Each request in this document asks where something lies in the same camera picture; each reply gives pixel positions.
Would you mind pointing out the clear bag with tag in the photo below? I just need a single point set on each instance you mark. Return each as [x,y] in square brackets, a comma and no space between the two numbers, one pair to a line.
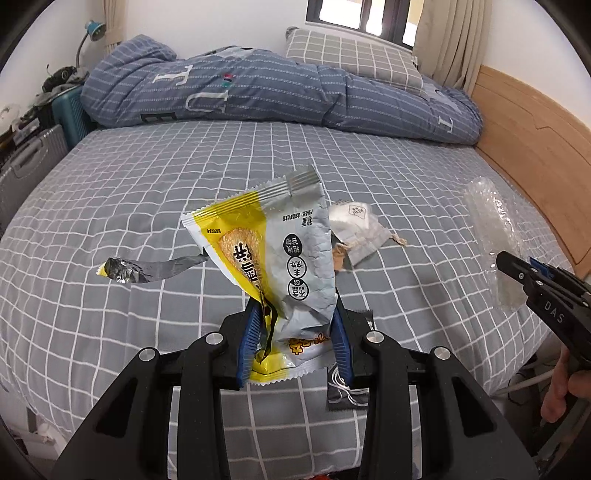
[357,233]

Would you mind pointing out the person's right hand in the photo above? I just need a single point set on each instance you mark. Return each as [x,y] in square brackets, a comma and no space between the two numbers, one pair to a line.
[563,383]

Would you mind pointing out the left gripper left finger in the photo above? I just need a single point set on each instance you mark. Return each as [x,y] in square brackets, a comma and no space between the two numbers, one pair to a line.
[125,435]

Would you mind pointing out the blue desk lamp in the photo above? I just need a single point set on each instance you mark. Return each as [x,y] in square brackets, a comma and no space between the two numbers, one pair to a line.
[94,31]

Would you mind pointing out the grey checked pillow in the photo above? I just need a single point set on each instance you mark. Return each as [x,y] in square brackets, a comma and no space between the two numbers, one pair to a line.
[386,64]

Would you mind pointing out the beige curtain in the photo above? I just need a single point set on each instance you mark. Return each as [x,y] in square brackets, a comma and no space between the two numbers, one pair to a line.
[451,41]

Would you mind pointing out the torn foil wrapper strip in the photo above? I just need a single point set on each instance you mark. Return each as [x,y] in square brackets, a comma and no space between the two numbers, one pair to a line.
[126,271]

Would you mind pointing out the black sachet packet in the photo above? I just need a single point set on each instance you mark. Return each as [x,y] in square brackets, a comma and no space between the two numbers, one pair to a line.
[346,387]

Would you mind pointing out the teal suitcase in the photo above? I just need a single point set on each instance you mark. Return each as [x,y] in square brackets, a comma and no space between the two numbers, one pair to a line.
[68,112]

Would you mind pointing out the yellow snack wrapper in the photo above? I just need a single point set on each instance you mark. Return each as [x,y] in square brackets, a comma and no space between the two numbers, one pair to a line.
[275,242]

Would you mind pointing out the grey suitcase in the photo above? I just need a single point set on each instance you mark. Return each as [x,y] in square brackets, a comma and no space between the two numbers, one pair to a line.
[27,167]

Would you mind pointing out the bubble wrap roll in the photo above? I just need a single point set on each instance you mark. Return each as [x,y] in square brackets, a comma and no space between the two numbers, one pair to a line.
[495,230]

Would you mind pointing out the dark framed window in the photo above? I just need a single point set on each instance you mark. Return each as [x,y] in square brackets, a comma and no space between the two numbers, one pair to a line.
[395,21]

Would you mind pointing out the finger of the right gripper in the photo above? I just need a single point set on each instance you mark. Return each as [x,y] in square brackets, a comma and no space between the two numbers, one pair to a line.
[521,272]
[542,268]

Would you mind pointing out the grey checked bed sheet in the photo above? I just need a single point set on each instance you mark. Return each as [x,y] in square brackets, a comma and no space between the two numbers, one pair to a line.
[66,332]

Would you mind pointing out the blue striped duvet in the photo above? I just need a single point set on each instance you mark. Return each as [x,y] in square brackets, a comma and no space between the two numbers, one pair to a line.
[143,81]

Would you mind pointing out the wooden headboard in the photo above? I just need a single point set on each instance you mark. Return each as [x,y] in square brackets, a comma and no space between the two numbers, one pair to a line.
[543,150]

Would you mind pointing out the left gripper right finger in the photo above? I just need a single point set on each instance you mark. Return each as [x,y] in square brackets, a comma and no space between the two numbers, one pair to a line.
[463,433]

